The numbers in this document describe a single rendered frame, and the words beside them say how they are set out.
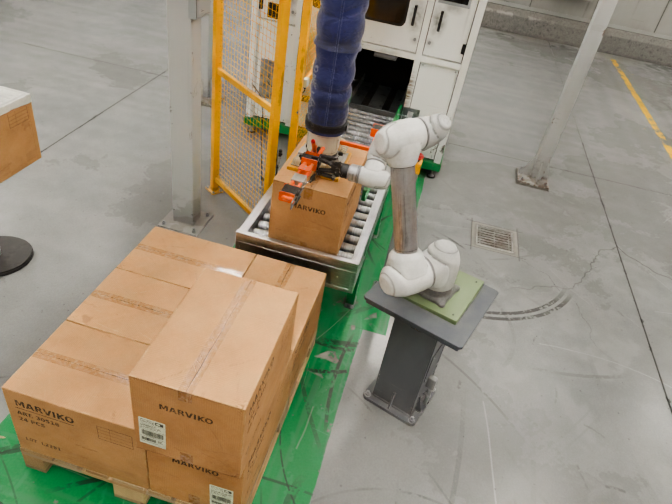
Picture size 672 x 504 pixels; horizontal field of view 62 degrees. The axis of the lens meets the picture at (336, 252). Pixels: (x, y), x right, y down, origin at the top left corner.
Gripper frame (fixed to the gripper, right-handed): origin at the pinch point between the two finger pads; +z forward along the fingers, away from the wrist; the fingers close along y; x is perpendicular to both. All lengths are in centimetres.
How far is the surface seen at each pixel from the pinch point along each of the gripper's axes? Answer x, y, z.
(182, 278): -52, 53, 46
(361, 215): 47, 53, -26
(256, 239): -11, 48, 22
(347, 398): -49, 108, -49
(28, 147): -2, 35, 165
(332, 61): 16.1, -47.0, -0.6
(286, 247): -11.3, 48.2, 4.4
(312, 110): 18.3, -19.4, 6.6
